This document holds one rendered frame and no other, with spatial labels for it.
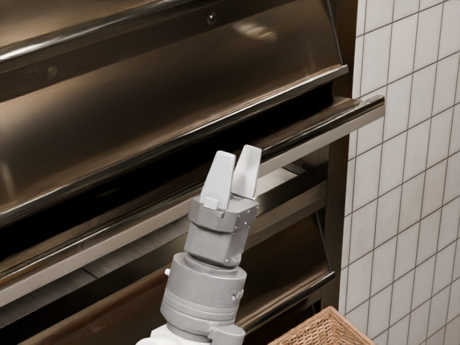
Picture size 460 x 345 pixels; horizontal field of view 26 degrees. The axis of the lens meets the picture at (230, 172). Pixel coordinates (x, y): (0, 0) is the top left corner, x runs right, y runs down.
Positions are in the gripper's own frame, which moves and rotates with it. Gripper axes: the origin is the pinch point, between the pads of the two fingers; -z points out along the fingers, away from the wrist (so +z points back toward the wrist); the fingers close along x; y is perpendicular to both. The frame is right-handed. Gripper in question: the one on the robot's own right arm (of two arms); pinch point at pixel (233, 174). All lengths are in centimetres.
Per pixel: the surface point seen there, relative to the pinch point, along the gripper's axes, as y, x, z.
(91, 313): 35, -56, 42
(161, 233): 33, -81, 30
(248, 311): 15, -96, 44
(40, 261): 32.4, -25.0, 25.6
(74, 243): 30.0, -30.4, 22.9
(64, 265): 30.3, -28.8, 26.3
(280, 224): 14, -101, 25
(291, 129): 13, -83, 2
